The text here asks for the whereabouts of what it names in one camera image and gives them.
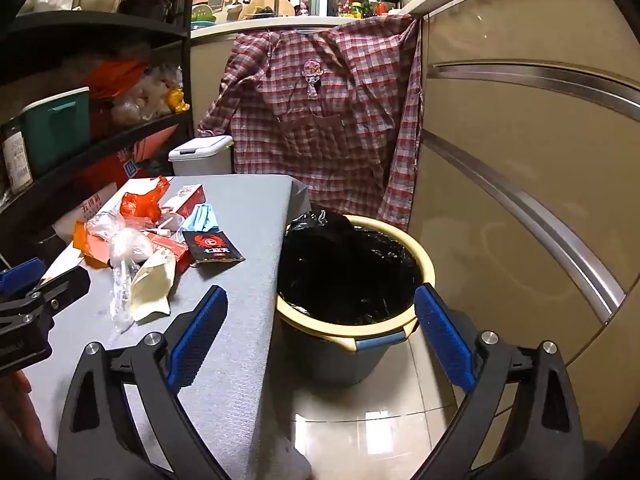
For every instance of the dark jar white label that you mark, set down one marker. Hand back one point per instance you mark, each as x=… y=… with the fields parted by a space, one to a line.
x=15 y=160

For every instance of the blue face mask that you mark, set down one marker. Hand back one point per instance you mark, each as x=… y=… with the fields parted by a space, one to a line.
x=202 y=217

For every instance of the black shelf rack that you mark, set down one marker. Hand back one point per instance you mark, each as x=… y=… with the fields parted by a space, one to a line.
x=100 y=25

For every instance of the red cardboard box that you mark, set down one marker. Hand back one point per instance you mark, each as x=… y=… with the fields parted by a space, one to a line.
x=145 y=155

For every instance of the clear plastic bag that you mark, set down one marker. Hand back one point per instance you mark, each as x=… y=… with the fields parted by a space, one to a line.
x=127 y=250

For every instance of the black snack packet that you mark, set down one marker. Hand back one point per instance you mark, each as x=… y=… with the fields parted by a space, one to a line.
x=212 y=250

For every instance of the teal storage box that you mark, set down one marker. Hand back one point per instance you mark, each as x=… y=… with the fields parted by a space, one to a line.
x=55 y=135

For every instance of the pile of clear plastic bags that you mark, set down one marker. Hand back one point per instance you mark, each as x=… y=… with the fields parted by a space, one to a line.
x=145 y=95

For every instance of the pink doll figure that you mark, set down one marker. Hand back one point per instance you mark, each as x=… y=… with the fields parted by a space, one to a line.
x=302 y=9

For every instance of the black trash bag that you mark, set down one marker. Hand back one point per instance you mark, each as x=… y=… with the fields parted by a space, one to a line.
x=345 y=270

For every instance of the small orange plastic bag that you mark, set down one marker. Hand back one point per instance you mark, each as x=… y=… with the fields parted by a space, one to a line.
x=140 y=205

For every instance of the black pot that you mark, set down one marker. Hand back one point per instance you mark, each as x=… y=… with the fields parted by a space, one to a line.
x=147 y=7

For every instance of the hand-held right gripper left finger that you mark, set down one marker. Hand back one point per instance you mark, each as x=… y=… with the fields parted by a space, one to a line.
x=197 y=332

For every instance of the red plaid shirt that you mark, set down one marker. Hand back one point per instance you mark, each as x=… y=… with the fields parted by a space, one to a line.
x=325 y=150

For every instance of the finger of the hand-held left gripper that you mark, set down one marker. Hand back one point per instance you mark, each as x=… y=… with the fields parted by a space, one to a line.
x=20 y=277
x=60 y=295

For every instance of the white crumpled wrapper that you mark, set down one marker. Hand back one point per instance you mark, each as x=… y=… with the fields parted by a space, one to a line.
x=162 y=225

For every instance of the white sack red print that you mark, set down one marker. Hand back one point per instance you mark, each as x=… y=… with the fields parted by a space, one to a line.
x=85 y=210

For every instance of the beige crumpled paper bag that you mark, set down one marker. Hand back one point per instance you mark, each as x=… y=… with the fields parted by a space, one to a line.
x=152 y=285

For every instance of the white kitchen countertop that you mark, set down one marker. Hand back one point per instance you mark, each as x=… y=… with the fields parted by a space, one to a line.
x=300 y=21

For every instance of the round wooden cutting board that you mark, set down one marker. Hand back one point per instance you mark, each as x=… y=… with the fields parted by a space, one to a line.
x=285 y=7

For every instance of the grey trash bin yellow rim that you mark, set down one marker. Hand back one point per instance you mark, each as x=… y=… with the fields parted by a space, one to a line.
x=320 y=355

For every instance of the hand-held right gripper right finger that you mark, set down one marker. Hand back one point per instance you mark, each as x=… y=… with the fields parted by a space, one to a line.
x=442 y=335

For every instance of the person's left hand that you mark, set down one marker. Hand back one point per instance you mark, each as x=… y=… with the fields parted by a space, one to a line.
x=17 y=410

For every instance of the large orange plastic bag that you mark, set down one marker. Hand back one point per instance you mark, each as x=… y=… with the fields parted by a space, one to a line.
x=115 y=77

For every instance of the row of condiment bottles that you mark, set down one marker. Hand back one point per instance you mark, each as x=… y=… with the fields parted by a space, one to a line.
x=357 y=10

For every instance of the white red carton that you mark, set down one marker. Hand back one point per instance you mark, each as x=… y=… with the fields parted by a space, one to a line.
x=185 y=197

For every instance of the red food packet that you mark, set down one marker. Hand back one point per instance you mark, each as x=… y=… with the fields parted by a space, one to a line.
x=167 y=247

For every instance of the green bowls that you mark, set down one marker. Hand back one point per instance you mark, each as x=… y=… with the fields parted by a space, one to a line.
x=202 y=12

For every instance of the small white lidded bin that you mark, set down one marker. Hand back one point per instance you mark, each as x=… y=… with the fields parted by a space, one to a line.
x=200 y=160

